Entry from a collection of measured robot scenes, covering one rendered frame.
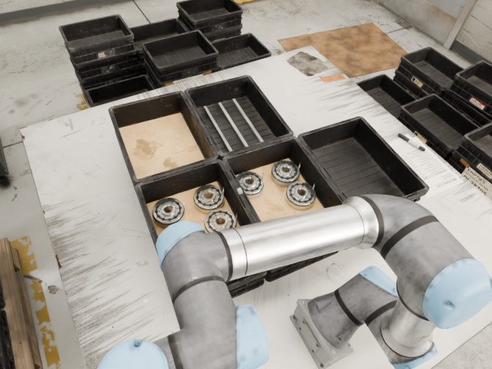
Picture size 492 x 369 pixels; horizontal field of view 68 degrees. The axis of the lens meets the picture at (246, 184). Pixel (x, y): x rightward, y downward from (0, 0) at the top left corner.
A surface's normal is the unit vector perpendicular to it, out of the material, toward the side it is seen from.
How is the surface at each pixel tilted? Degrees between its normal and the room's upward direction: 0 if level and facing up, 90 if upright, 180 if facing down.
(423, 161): 0
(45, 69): 0
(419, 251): 39
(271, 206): 0
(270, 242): 23
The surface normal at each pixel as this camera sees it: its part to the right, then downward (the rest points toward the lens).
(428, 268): -0.65, -0.26
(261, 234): 0.23, -0.65
